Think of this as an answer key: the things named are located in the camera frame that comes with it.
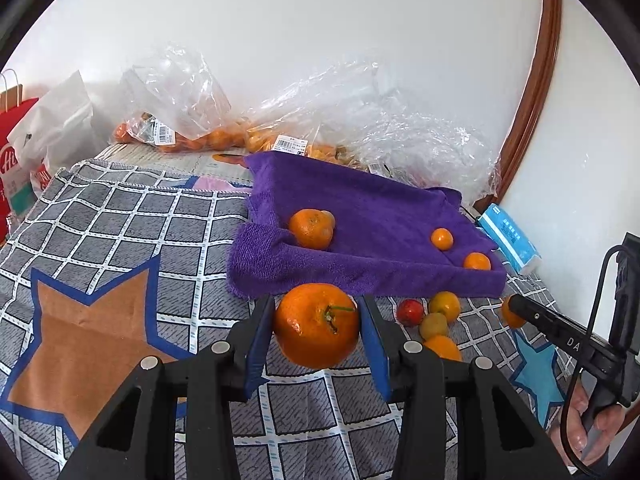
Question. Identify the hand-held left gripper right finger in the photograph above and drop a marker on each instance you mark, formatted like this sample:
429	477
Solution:
375	347

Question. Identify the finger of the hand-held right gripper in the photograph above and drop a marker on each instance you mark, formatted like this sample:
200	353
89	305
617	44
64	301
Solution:
537	316

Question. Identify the brown paper bag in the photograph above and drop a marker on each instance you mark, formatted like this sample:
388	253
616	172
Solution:
10	96

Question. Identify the heap of bagged oranges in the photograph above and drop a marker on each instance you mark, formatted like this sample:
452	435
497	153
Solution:
260	140
187	142

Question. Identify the yellow-green round fruit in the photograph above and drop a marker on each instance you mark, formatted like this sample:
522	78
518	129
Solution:
433	326
328	216

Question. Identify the person's right hand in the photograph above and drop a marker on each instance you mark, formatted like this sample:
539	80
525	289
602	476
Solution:
610	422

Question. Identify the small orange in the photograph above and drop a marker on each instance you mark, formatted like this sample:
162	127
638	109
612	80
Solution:
442	349
442	238
446	303
509	314
476	261

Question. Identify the crumpled clear plastic bag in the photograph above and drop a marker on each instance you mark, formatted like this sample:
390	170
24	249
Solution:
430	150

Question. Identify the white plastic bag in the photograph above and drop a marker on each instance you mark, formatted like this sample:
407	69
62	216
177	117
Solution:
60	115

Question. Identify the blue tissue pack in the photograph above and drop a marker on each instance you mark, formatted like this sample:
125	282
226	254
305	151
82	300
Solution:
510	237

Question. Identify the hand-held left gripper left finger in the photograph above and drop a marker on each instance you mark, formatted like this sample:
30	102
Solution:
257	347

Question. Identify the red cherry tomato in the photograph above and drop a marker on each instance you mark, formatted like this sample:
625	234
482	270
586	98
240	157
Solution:
409	311

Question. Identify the grey checkered star blanket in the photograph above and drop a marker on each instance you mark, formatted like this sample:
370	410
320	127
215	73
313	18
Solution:
125	240

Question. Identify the printed cardboard sheet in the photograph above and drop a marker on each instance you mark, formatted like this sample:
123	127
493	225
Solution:
175	162

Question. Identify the purple towel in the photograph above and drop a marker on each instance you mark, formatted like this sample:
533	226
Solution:
380	210

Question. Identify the brown wooden door frame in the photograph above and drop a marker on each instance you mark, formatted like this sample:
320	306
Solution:
542	70

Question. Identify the large orange with green stem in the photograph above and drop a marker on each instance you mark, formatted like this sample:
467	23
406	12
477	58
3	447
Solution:
316	327

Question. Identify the red paper bag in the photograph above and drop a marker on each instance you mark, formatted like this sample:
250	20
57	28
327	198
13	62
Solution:
15	160

